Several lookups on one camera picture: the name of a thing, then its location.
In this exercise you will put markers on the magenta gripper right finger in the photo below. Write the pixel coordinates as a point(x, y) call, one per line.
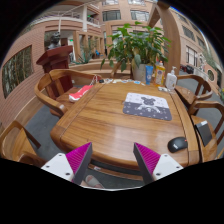
point(154, 166)

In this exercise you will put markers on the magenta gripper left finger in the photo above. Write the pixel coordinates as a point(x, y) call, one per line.
point(70, 166)

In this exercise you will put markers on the black computer mouse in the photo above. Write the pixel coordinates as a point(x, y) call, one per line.
point(177, 144)

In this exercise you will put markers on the grey patterned mouse pad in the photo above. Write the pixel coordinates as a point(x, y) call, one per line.
point(147, 106)

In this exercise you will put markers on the shoe on floor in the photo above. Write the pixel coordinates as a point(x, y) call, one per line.
point(93, 182)

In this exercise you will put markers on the wooden table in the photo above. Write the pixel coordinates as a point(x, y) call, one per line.
point(98, 118)

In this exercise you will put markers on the wooden armchair near left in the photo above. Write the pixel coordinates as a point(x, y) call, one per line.
point(17, 144)

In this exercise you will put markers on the wooden armchair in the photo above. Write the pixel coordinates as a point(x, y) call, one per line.
point(61, 104)
point(17, 144)
point(197, 89)
point(208, 152)

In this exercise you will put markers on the black tablet on chair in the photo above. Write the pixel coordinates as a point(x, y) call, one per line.
point(204, 132)

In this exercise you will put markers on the red and white bag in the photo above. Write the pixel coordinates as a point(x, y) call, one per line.
point(76, 96)

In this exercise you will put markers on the wooden armchair near right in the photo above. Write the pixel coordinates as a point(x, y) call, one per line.
point(208, 152)

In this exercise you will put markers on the wooden armchair far left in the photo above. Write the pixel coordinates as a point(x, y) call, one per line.
point(61, 104)

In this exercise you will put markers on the white pump bottle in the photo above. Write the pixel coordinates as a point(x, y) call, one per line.
point(171, 79)

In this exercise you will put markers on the wooden armchair far right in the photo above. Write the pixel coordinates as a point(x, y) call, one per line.
point(197, 89)

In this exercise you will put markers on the yellow bottle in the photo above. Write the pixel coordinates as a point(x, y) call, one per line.
point(159, 74)

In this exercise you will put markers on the white plant pot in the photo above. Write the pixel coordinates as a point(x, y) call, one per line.
point(139, 72)

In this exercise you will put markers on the blue tube bottle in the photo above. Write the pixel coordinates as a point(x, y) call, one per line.
point(149, 73)

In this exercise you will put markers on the green potted plant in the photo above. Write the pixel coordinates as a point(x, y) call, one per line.
point(144, 47)

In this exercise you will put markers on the dark bust statue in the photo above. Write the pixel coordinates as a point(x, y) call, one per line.
point(54, 41)

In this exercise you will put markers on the dark red wooden pedestal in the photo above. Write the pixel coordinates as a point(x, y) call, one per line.
point(56, 58)

